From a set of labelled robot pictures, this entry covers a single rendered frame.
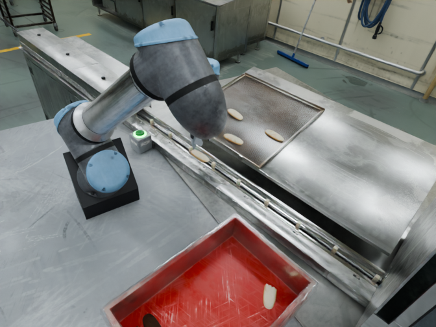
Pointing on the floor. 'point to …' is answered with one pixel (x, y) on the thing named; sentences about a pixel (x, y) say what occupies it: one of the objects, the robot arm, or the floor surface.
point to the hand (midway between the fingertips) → (200, 141)
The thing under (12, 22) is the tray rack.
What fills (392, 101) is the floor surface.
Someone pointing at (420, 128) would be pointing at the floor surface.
